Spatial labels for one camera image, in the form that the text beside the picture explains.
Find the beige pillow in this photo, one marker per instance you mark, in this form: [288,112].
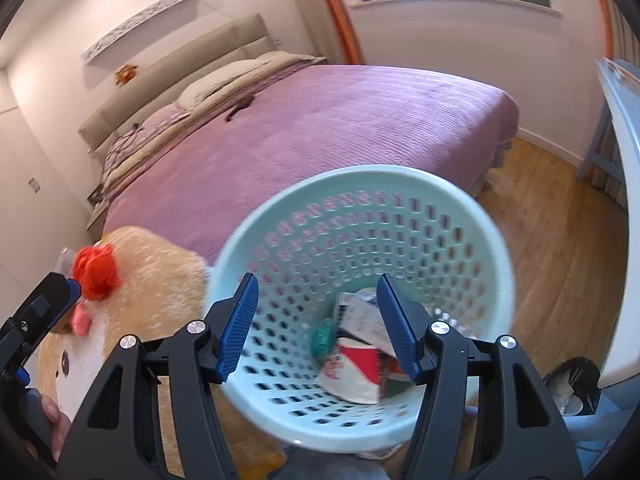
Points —
[215,82]

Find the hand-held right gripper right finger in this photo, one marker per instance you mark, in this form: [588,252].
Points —
[400,330]

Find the purple pillow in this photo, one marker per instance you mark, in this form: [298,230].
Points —
[160,127]

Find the beige and orange curtain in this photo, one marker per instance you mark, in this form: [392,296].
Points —
[340,20]

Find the person's left hand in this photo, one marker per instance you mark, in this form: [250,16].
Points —
[60,425]

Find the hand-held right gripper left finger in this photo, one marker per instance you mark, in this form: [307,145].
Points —
[235,335]

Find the bed with purple bedspread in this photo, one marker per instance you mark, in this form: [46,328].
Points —
[350,120]

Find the small dark brown object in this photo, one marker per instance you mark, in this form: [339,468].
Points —
[240,106]

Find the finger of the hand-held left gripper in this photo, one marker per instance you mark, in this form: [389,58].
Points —
[19,375]
[40,310]

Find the orange plush toy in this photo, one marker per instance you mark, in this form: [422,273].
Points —
[126,75]

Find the white milk carton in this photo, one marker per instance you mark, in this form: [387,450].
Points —
[360,315]

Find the beige nightstand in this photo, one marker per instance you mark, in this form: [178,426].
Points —
[97,215]

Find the green wrapper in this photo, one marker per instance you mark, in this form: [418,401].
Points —
[322,341]

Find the red and white paper cup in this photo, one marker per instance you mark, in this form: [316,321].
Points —
[355,370]

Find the beige padded headboard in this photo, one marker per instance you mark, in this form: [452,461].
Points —
[175,75]

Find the light blue plastic basket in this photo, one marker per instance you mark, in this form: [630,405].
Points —
[350,210]

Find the white patterned wall shelf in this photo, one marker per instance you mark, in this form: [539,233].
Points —
[140,22]

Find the white table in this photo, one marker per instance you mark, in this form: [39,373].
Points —
[625,210]

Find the white wall switch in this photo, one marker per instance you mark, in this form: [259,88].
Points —
[34,185]

